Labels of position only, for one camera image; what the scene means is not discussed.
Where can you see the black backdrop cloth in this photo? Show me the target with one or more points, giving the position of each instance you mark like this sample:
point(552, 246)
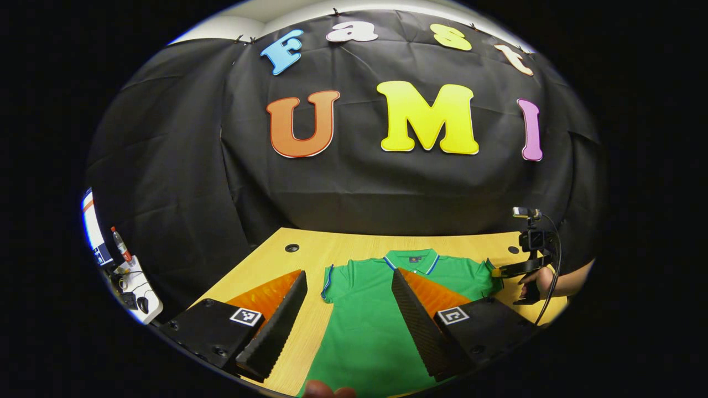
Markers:
point(354, 188)

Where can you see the white side table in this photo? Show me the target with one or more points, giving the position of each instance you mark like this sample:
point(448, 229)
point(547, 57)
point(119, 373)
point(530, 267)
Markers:
point(141, 282)

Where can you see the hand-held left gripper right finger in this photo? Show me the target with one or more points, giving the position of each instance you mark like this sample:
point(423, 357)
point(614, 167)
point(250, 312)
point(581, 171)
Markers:
point(423, 331)

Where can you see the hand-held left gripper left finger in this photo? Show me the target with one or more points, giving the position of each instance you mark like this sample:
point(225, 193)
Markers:
point(276, 331)

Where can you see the black computer mouse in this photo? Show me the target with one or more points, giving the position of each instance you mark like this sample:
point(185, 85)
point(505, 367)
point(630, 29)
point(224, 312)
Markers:
point(143, 304)

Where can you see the white and blue panel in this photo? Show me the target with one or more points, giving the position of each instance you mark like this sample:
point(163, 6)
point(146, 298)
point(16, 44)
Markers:
point(95, 226)

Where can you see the green T-shirt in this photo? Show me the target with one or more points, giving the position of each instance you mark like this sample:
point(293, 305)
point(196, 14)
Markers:
point(365, 331)

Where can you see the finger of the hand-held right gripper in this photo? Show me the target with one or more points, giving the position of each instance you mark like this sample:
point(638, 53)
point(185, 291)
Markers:
point(522, 268)

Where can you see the clear bottle with red cap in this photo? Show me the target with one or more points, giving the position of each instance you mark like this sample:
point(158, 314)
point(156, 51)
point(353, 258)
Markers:
point(121, 246)

